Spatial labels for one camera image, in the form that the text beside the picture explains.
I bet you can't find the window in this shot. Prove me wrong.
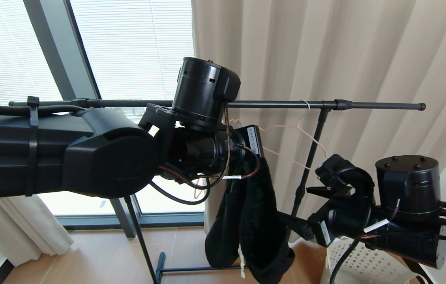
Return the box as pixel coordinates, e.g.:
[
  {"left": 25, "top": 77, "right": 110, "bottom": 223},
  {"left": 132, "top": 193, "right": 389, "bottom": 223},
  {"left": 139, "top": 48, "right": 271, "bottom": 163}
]
[{"left": 0, "top": 0, "right": 206, "bottom": 239}]

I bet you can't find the black garment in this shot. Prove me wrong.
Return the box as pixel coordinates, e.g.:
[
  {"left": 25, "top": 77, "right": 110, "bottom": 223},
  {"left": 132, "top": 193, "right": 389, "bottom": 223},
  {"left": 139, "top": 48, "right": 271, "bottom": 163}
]
[{"left": 205, "top": 155, "right": 296, "bottom": 284}]

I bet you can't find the black clothes rack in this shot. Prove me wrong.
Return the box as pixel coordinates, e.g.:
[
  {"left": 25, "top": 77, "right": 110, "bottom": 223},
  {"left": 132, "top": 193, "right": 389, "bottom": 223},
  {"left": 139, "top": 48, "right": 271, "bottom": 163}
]
[{"left": 9, "top": 99, "right": 426, "bottom": 284}]

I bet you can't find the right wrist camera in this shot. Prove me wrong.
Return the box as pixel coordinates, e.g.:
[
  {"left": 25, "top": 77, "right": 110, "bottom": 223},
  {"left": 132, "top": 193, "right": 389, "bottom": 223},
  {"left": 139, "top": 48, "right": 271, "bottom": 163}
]
[{"left": 306, "top": 154, "right": 376, "bottom": 200}]

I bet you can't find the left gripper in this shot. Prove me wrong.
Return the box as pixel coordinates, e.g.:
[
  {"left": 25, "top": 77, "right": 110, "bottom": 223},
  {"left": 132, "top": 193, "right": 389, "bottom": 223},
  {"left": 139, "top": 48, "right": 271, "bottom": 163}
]
[{"left": 186, "top": 125, "right": 266, "bottom": 179}]

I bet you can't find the white laundry basket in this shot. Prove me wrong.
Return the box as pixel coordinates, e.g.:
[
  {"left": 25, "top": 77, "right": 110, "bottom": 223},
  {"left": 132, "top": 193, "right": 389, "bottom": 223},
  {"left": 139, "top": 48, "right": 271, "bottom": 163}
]
[{"left": 320, "top": 236, "right": 425, "bottom": 284}]

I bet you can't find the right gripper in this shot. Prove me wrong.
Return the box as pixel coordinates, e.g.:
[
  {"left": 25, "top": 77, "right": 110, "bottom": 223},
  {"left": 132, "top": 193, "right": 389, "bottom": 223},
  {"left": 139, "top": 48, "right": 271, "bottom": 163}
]
[{"left": 308, "top": 196, "right": 406, "bottom": 258}]

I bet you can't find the pink clothes hanger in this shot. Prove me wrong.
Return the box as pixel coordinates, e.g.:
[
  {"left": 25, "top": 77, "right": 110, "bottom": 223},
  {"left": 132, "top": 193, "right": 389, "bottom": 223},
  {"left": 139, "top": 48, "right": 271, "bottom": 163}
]
[
  {"left": 194, "top": 118, "right": 244, "bottom": 200},
  {"left": 258, "top": 100, "right": 329, "bottom": 172}
]

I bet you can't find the beige curtain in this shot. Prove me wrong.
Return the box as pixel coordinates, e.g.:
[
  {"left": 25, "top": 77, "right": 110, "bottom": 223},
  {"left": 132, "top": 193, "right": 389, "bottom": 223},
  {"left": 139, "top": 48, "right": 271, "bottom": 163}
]
[{"left": 191, "top": 0, "right": 446, "bottom": 246}]

